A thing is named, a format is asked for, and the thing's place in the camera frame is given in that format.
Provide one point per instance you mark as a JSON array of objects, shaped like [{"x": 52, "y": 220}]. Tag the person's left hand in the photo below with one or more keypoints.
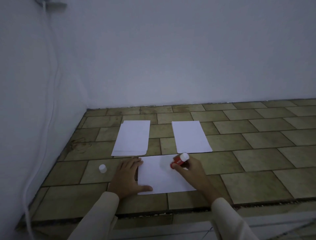
[{"x": 124, "y": 180}]

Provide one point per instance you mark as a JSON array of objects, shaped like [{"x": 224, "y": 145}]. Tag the white glue stick cap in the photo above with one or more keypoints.
[{"x": 103, "y": 168}]

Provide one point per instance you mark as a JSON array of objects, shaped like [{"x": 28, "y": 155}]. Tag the stack of white papers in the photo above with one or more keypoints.
[
  {"x": 132, "y": 138},
  {"x": 190, "y": 137}
]

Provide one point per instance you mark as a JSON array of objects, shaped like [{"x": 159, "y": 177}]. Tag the white plug adapter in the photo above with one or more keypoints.
[{"x": 40, "y": 1}]

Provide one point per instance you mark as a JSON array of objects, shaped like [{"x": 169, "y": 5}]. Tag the single white paper sheet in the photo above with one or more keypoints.
[{"x": 158, "y": 178}]

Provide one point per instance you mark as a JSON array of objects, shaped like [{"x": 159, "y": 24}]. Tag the person's right hand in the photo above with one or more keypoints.
[{"x": 197, "y": 178}]

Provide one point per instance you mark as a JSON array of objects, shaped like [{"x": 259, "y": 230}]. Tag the person's right forearm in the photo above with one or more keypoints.
[{"x": 232, "y": 222}]

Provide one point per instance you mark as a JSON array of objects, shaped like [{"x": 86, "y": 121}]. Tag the white wall socket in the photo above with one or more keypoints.
[{"x": 58, "y": 5}]

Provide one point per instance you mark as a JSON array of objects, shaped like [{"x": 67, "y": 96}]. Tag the red and white glue stick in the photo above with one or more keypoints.
[{"x": 178, "y": 162}]

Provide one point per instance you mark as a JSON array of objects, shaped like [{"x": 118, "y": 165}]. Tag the person's left forearm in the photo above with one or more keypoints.
[{"x": 98, "y": 220}]

